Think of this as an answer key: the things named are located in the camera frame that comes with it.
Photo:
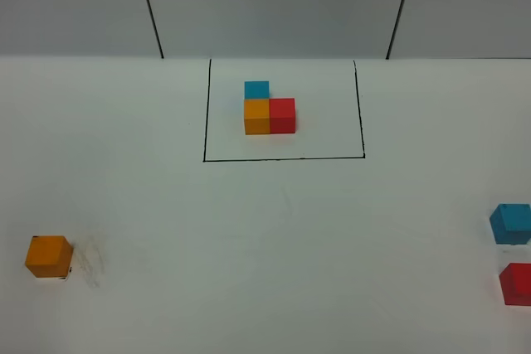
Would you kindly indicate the orange template block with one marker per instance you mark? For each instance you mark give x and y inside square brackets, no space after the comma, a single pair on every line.
[257,116]

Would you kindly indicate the red template block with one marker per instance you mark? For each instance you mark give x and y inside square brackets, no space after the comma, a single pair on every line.
[282,115]

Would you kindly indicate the blue template block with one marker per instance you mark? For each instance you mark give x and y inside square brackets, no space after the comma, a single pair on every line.
[255,89]

